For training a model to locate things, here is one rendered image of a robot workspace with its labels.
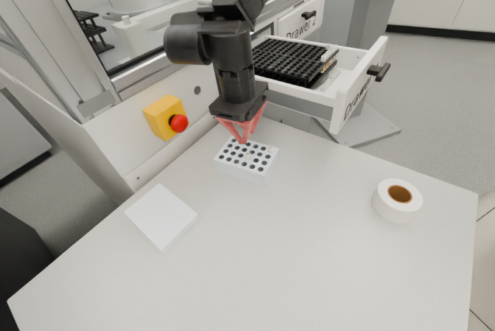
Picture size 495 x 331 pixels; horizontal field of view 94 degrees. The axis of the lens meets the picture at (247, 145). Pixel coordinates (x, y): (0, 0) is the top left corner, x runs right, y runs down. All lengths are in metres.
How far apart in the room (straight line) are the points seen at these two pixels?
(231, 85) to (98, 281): 0.39
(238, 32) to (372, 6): 1.25
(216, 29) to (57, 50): 0.24
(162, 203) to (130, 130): 0.16
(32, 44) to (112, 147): 0.20
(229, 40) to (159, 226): 0.35
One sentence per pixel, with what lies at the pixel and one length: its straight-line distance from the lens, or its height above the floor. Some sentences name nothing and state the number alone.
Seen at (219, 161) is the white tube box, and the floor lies 0.80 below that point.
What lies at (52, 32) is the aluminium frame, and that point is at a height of 1.08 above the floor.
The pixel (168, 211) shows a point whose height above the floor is 0.78.
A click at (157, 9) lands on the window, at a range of 0.55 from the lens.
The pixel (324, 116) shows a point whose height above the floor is 0.85.
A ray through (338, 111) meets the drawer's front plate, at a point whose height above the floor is 0.88.
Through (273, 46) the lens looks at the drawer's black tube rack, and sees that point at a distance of 0.74.
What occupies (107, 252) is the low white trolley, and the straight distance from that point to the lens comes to 0.53.
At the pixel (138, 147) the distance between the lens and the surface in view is 0.56.
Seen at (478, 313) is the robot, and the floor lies 0.28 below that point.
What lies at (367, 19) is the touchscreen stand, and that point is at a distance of 1.55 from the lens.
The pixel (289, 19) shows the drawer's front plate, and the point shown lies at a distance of 0.90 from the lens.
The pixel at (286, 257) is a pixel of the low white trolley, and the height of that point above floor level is 0.76.
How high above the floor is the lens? 1.17
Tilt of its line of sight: 44 degrees down
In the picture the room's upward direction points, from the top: 8 degrees counter-clockwise
